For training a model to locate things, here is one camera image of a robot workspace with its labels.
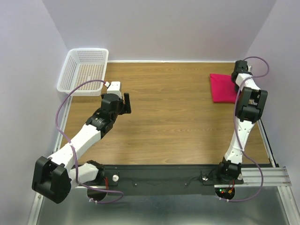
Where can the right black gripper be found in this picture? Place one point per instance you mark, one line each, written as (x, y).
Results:
(236, 88)

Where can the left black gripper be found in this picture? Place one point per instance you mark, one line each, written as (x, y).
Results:
(127, 107)

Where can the pink t shirt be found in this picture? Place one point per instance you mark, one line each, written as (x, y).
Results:
(222, 89)

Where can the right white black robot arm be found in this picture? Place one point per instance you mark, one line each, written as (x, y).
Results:
(248, 109)

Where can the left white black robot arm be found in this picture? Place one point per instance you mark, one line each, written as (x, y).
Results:
(55, 176)

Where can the white plastic basket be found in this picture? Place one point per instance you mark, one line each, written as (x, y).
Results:
(81, 65)

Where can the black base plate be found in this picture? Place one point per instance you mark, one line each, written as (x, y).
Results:
(135, 180)

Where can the aluminium frame rail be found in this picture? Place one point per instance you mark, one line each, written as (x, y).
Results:
(175, 131)

